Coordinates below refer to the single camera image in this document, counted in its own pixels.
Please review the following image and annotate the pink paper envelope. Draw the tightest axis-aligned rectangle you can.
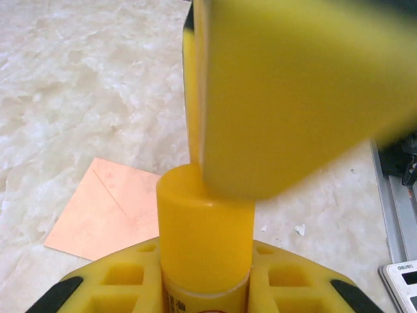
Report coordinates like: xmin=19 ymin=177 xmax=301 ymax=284
xmin=44 ymin=157 xmax=164 ymax=261

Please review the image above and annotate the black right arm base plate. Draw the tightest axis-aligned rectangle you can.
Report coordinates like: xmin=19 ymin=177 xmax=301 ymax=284
xmin=377 ymin=132 xmax=417 ymax=196

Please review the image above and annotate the grey scientific calculator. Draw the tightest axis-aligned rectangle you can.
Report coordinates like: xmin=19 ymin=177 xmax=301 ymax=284
xmin=377 ymin=262 xmax=417 ymax=313

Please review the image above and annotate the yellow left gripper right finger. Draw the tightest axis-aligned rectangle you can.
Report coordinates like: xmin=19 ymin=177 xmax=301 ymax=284
xmin=249 ymin=239 xmax=386 ymax=313

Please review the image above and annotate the yellow glue stick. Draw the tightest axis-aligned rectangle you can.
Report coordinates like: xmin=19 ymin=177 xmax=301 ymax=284
xmin=162 ymin=275 xmax=252 ymax=313

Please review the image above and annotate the aluminium front rail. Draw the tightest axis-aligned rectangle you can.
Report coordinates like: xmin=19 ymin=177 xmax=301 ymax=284
xmin=369 ymin=140 xmax=413 ymax=265

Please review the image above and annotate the yellow glue stick cap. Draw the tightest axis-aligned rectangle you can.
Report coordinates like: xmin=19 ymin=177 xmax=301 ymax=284
xmin=156 ymin=162 xmax=256 ymax=293

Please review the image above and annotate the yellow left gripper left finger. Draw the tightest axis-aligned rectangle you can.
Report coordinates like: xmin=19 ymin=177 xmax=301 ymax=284
xmin=31 ymin=236 xmax=164 ymax=313

